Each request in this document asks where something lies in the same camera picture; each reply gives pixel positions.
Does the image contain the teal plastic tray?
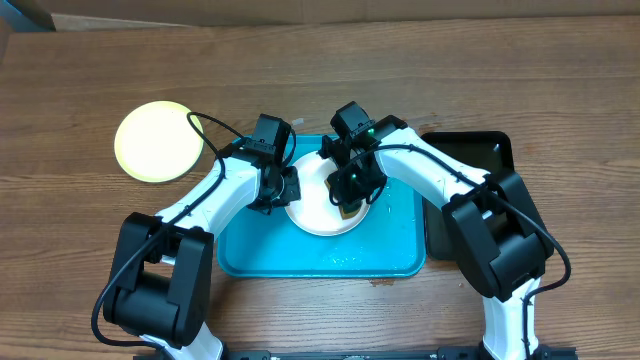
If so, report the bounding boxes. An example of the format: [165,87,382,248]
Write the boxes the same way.
[215,133,427,279]

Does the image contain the black water tray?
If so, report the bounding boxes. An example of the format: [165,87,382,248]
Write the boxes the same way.
[421,131,514,261]

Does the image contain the brown cardboard backdrop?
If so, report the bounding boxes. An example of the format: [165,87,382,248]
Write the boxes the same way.
[11,0,639,28]

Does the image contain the yellow plate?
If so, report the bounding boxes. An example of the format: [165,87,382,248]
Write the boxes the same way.
[114,101,204,183]

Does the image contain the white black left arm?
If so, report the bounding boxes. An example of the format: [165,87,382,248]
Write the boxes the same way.
[91,114,301,359]

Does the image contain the green yellow sponge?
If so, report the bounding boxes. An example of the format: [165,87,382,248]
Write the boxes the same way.
[339,201,366,220]

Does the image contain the white plate with ketchup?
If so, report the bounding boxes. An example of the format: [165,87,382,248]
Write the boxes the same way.
[285,152,370,236]

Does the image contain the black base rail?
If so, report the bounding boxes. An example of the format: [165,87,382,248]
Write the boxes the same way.
[133,345,579,360]

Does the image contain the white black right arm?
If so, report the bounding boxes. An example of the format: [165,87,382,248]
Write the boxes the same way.
[319,102,557,359]

